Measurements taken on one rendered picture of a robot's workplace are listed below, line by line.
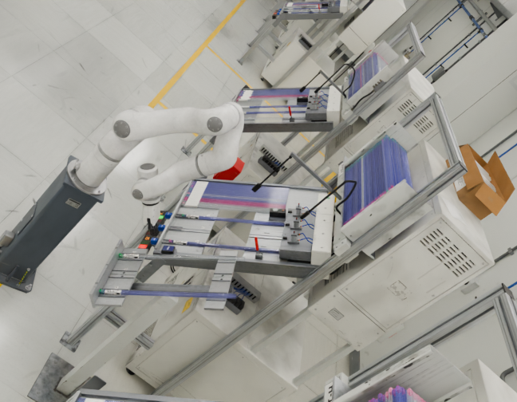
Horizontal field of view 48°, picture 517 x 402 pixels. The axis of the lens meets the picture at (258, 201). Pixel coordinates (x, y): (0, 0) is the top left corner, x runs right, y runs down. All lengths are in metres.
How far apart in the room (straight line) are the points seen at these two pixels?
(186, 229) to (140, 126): 0.60
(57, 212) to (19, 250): 0.31
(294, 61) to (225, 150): 4.77
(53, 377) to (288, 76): 4.97
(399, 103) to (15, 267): 2.31
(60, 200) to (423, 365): 1.67
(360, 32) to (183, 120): 4.75
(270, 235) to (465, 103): 3.26
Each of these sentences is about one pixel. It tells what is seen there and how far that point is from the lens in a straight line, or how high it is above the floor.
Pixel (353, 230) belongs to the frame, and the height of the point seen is 1.43.
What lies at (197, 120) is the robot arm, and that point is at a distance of 2.19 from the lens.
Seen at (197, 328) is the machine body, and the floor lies 0.54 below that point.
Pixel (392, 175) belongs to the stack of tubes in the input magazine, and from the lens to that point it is 2.36.
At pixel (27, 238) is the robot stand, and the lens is 2.79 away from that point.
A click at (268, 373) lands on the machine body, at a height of 0.59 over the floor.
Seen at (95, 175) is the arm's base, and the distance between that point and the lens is 2.51.
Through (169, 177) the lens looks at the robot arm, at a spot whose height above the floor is 1.05.
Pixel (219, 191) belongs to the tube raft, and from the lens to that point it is 2.94.
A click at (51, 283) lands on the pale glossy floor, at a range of 3.13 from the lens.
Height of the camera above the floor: 2.27
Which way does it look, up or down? 27 degrees down
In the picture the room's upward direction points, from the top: 48 degrees clockwise
